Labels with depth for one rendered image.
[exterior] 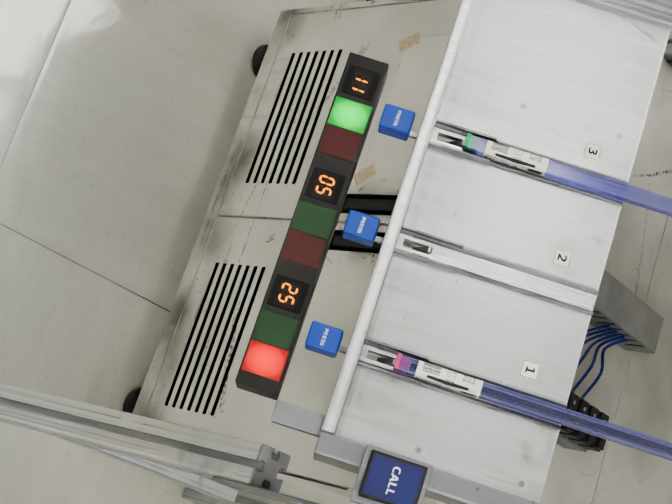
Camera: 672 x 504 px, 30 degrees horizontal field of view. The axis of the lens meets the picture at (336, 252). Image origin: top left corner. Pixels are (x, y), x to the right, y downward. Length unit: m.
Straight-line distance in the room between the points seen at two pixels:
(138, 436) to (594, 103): 0.57
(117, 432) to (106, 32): 0.69
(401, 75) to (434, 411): 0.70
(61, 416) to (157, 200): 0.55
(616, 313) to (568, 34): 0.46
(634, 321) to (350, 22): 0.60
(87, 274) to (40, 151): 0.19
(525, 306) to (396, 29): 0.71
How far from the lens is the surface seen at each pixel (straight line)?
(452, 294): 1.15
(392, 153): 1.66
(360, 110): 1.21
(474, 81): 1.22
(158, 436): 1.30
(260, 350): 1.14
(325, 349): 1.12
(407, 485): 1.08
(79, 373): 1.82
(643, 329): 1.66
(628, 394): 1.73
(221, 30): 1.97
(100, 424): 1.37
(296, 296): 1.15
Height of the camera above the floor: 1.47
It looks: 43 degrees down
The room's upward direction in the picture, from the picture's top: 94 degrees clockwise
